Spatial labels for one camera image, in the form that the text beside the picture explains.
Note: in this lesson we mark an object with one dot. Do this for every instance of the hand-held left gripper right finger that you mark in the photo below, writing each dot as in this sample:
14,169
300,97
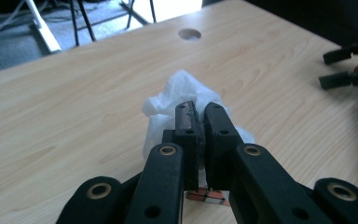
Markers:
219,140

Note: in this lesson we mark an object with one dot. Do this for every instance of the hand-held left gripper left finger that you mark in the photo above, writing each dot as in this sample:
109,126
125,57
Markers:
186,140

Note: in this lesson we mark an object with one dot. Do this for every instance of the white wet wipe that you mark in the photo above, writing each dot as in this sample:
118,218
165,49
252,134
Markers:
174,93

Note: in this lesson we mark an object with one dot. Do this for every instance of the black folding chair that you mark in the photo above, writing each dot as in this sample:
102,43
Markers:
84,21

